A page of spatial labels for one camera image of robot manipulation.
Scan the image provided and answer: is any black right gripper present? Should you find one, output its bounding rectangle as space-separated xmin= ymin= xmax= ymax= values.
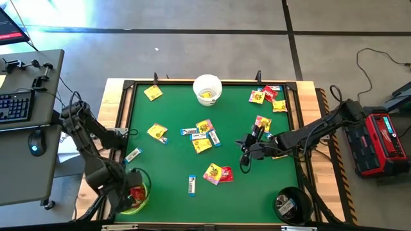
xmin=236 ymin=124 xmax=268 ymax=167

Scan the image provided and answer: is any black floor cable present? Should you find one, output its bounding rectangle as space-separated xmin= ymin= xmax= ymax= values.
xmin=355 ymin=47 xmax=411 ymax=104

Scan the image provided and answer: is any black computer mouse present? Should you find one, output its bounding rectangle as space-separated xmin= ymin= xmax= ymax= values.
xmin=27 ymin=129 xmax=48 ymax=157

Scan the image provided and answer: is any wooden table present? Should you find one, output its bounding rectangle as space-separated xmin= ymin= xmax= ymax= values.
xmin=73 ymin=78 xmax=346 ymax=225

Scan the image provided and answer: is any red black power station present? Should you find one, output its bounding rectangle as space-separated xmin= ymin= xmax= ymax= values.
xmin=354 ymin=110 xmax=411 ymax=180

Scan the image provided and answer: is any green table mat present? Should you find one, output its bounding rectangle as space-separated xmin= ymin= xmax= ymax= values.
xmin=121 ymin=83 xmax=300 ymax=225

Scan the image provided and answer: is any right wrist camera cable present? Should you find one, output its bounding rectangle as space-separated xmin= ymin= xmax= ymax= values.
xmin=238 ymin=144 xmax=306 ymax=175

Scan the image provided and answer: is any silver metal bracket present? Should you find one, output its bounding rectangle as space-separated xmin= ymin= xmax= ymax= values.
xmin=281 ymin=225 xmax=318 ymax=231
xmin=101 ymin=224 xmax=139 ymax=231

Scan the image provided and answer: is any grey desk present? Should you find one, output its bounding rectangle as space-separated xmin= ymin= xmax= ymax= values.
xmin=0 ymin=48 xmax=65 ymax=207

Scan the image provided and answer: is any black yellow hazard strip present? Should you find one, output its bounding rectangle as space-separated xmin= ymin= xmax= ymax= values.
xmin=316 ymin=88 xmax=359 ymax=225

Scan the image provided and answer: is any black desk clamp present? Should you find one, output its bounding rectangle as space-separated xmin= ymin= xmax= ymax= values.
xmin=1 ymin=57 xmax=41 ymax=74
xmin=31 ymin=62 xmax=55 ymax=91

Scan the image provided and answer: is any black plastic bucket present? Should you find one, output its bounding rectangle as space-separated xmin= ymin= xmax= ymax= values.
xmin=273 ymin=186 xmax=314 ymax=226

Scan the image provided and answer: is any lime green plastic bucket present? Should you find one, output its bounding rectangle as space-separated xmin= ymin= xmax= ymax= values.
xmin=118 ymin=181 xmax=152 ymax=215

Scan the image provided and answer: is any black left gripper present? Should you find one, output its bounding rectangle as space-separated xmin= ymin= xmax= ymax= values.
xmin=109 ymin=169 xmax=144 ymax=213

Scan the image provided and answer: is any black metal table frame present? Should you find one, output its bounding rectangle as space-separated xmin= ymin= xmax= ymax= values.
xmin=75 ymin=71 xmax=346 ymax=225

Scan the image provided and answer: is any dark computer monitor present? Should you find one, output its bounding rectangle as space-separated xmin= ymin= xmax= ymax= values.
xmin=0 ymin=6 xmax=31 ymax=46

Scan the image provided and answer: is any black computer keyboard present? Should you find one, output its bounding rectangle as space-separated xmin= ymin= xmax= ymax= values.
xmin=0 ymin=89 xmax=36 ymax=125

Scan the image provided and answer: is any dark blue case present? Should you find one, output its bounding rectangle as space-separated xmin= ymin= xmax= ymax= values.
xmin=383 ymin=81 xmax=411 ymax=114

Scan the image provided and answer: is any red Skittles candy packet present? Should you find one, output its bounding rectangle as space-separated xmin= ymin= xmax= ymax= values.
xmin=130 ymin=185 xmax=148 ymax=208
xmin=219 ymin=166 xmax=234 ymax=184
xmin=261 ymin=85 xmax=279 ymax=103

